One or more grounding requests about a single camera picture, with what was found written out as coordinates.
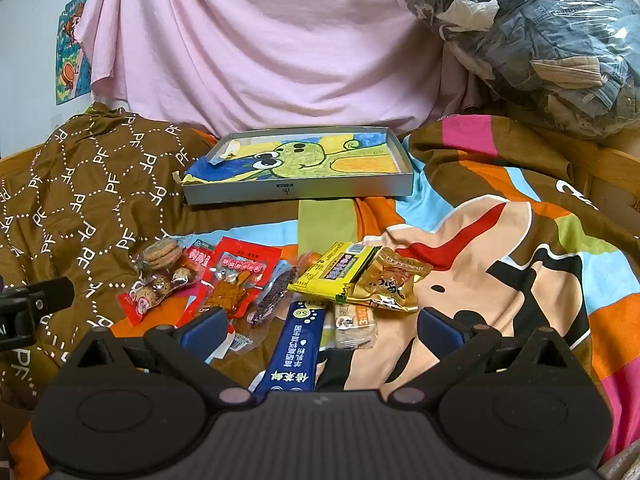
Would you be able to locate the small red label packet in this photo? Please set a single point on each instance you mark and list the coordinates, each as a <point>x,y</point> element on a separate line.
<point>199,260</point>

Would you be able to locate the beige wafer packet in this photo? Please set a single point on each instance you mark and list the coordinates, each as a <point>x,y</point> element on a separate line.
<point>355,325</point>

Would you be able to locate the pink sheet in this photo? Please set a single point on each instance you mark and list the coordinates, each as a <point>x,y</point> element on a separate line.
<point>275,35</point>

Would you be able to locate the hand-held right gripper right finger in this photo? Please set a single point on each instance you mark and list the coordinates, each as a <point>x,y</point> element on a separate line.
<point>440,330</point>

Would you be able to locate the clear bag of clothes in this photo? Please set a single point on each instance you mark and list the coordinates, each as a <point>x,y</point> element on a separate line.
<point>550,50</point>

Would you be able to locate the red dried tofu packet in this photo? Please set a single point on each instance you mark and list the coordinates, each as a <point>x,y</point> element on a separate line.
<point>235,275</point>

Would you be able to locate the small orange snack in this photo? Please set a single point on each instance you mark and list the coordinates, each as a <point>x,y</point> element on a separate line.
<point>309,259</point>

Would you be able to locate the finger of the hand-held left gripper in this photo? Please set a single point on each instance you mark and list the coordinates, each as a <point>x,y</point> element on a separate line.
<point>50,292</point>

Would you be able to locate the dark snack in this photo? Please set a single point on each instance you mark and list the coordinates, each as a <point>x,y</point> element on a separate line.
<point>272,295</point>

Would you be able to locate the brown patterned blanket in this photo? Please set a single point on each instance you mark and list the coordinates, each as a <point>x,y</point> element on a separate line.
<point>100,185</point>

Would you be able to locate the red cookie packet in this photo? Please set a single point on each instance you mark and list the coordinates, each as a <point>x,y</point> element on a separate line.
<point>150,292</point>

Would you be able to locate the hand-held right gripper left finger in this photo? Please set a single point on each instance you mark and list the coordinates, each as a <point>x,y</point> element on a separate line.
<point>205,327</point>

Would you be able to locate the gold snack packet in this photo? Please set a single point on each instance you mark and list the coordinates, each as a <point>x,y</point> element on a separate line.
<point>390,285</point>

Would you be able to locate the light blue snack packet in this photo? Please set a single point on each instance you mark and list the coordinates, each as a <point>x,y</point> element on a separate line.
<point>284,267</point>

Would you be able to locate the grey box with cartoon drawing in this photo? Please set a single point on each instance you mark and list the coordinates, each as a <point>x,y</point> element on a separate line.
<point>300,192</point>

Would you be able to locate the long blue snack packet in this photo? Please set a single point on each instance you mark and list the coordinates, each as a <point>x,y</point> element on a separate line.
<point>295,350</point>

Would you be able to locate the wooden bed frame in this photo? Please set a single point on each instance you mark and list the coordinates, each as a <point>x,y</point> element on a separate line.
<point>610,175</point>

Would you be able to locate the cartoon wall poster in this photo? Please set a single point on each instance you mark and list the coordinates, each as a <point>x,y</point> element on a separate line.
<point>70,60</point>

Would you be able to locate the yellow snack packet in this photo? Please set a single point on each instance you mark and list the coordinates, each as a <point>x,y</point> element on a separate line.
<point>325,272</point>

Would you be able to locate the round biscuit packet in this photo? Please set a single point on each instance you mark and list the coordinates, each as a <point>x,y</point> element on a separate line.
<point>160,255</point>

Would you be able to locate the colourful cartoon printed blanket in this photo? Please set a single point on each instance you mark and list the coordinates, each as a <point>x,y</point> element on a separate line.
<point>500,260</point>

